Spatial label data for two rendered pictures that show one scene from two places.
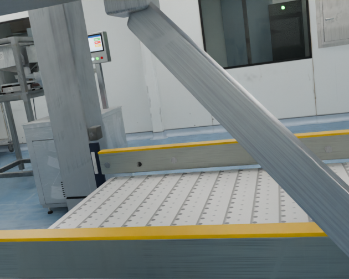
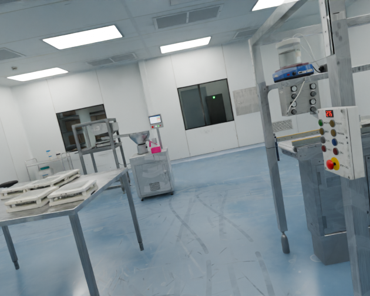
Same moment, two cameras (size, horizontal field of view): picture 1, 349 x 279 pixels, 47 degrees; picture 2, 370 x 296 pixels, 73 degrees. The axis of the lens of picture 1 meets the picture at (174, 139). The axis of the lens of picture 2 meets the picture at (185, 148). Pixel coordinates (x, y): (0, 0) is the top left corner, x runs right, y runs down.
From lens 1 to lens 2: 1.72 m
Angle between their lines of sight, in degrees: 15
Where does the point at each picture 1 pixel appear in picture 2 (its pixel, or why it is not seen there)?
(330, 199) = not seen: hidden behind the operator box
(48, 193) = (143, 190)
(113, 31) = (134, 113)
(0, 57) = (97, 128)
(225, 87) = not seen: hidden behind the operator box
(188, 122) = (177, 156)
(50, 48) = (266, 119)
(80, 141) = (271, 136)
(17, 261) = (300, 142)
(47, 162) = (142, 175)
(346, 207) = not seen: hidden behind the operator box
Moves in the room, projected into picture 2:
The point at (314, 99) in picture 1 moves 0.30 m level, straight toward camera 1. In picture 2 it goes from (237, 139) to (238, 141)
